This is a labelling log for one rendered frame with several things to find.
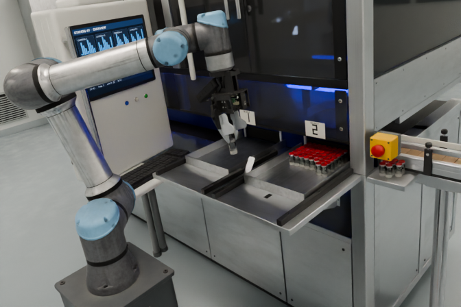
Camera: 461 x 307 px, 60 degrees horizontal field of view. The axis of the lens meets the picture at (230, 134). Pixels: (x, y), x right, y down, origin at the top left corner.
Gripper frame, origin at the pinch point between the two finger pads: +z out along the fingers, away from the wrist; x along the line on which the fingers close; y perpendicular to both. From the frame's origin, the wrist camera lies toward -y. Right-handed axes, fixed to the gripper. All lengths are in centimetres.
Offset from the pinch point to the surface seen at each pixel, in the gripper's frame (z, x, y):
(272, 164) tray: 23.2, 29.5, -12.9
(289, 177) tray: 25.1, 25.9, -2.4
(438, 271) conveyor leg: 68, 54, 36
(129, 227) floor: 101, 36, -171
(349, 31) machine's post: -22.0, 40.8, 18.0
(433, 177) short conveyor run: 29, 51, 37
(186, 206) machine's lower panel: 68, 41, -97
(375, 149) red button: 14.9, 36.8, 25.5
